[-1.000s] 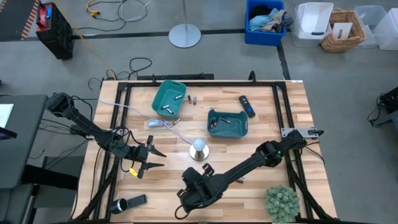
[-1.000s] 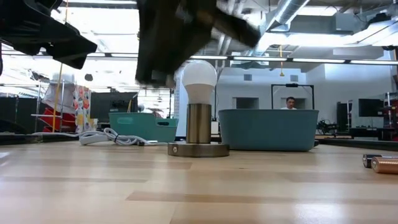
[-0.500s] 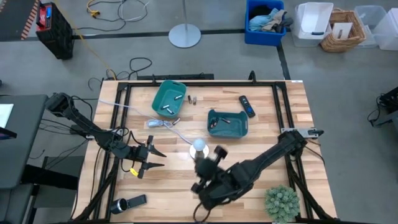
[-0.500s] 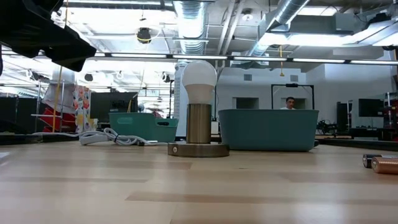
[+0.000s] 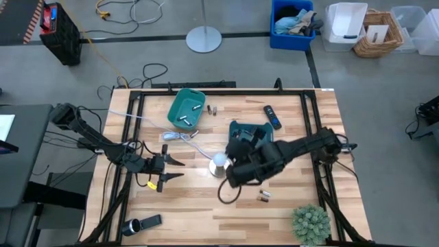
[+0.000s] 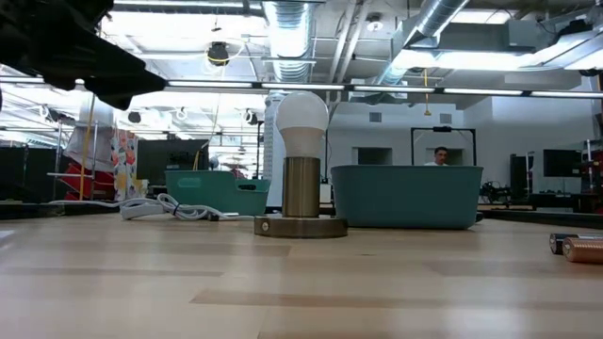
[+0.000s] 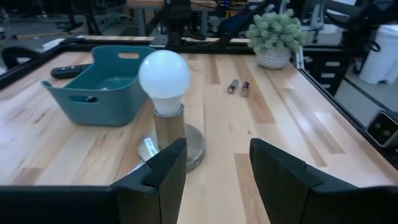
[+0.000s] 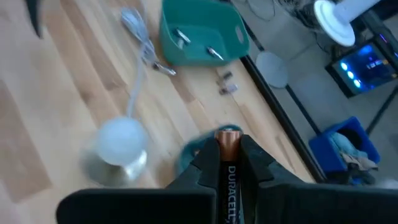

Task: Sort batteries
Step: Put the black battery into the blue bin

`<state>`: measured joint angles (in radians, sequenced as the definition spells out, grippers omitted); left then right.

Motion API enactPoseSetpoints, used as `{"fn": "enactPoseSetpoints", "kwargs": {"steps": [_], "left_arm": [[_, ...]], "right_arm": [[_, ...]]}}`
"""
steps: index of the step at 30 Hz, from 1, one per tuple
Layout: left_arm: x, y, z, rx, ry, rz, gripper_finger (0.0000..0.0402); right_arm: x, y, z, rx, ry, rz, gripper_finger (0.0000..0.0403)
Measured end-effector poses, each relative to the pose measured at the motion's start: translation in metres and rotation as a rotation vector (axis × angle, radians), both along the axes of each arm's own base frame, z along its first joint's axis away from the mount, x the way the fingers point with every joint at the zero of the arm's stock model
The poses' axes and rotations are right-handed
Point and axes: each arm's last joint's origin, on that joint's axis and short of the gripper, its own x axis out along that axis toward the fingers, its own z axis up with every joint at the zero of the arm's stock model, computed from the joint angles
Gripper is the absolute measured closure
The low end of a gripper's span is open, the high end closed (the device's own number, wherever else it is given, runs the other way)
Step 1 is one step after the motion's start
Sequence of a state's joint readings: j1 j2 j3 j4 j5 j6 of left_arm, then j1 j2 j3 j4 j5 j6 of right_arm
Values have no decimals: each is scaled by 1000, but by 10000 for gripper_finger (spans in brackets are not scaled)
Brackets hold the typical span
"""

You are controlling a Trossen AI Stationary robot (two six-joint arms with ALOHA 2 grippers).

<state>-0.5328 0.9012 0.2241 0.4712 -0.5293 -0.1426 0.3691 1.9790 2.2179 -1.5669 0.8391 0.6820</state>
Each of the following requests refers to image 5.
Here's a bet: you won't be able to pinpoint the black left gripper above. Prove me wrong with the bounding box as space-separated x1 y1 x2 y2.
147 143 187 193

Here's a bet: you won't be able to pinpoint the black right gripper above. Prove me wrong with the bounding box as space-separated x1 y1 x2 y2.
224 124 287 189

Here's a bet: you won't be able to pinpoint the dark teal plastic bin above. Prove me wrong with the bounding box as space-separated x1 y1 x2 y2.
228 119 275 145

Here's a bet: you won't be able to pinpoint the black remote control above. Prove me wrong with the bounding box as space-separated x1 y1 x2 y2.
263 104 283 131

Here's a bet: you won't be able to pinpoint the brass lamp with white bulb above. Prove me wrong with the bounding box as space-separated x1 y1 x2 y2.
208 152 234 179

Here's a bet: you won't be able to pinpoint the black rectangular device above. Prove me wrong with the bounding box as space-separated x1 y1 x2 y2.
139 213 163 230

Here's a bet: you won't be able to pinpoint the light teal plastic bin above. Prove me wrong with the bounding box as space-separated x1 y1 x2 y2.
167 88 207 132

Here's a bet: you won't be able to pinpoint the black round object corner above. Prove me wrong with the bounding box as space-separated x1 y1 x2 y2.
121 218 142 237

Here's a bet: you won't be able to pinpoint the long black bar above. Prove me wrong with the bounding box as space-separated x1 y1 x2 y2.
150 80 237 89

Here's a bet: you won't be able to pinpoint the green artificial plant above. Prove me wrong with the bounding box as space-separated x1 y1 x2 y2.
291 203 332 246

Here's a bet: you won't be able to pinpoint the blue storage bin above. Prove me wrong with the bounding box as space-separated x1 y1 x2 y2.
269 0 315 52

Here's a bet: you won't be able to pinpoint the white round-base floor stand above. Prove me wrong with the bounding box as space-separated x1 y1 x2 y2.
185 0 223 54

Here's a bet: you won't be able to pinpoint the light blue cloth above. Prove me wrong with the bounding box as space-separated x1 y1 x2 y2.
274 9 303 36

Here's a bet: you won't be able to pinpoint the beige cloth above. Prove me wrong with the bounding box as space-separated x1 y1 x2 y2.
289 10 318 35

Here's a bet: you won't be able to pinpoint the dark grey desk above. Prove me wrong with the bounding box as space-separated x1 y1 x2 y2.
0 104 55 209

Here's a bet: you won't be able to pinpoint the white paper card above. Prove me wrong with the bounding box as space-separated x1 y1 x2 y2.
366 24 390 45

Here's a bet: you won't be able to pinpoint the white paper sheet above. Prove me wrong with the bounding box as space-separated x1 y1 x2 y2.
0 114 16 142

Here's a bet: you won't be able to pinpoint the black and red case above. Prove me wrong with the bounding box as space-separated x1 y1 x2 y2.
38 2 84 67

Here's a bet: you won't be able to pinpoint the wicker basket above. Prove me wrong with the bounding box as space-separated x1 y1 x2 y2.
353 9 405 59

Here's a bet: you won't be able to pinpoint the clear plastic bin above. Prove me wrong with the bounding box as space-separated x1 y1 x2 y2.
390 5 427 54

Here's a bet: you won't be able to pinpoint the translucent white plastic bin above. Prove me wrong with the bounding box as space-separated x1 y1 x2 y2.
410 8 439 57

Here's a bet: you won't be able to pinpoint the black mat hazard stripes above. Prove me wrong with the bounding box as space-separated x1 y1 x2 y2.
0 0 45 46

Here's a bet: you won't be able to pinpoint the white lamp cable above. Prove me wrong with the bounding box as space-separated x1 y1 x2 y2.
108 108 215 161

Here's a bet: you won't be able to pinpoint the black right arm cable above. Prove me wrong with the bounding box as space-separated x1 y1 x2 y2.
217 177 243 205

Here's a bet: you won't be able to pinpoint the black floor cable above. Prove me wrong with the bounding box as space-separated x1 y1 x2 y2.
97 62 169 101

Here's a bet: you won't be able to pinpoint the yellow hanging cord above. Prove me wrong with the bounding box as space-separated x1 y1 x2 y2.
58 0 130 89

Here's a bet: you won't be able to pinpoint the tangled floor cables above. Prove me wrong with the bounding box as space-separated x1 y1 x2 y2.
82 0 166 36

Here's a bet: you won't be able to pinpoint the yellow plug cable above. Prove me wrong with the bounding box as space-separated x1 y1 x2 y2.
95 0 111 21

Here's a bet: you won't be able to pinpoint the black equipment with cables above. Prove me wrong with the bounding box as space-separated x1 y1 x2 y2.
404 95 439 141

